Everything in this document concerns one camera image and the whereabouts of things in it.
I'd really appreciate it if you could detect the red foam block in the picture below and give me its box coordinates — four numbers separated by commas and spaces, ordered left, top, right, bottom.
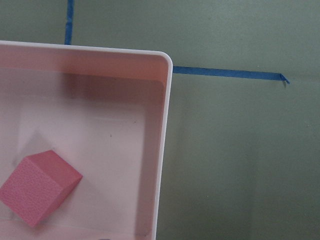
0, 150, 83, 228

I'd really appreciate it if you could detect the pink plastic bin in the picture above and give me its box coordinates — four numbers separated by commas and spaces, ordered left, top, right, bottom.
0, 40, 173, 240

